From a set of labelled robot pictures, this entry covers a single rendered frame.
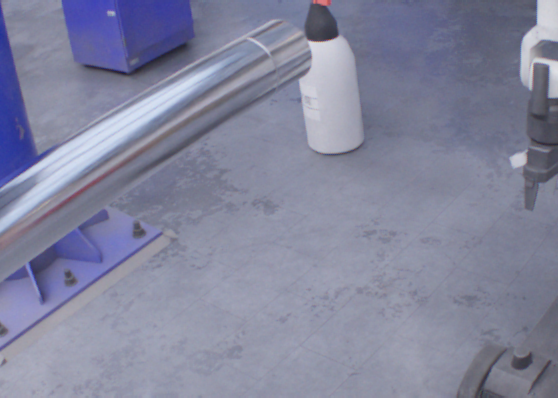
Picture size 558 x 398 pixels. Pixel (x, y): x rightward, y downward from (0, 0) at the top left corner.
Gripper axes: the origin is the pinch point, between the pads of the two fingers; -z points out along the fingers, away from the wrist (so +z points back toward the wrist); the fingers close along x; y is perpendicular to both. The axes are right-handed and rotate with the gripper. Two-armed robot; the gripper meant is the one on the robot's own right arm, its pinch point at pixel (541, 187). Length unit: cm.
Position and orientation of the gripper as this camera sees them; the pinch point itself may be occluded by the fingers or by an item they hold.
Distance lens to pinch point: 158.6
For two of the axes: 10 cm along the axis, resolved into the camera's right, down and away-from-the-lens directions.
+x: -6.7, 2.9, -6.8
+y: 7.4, 2.6, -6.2
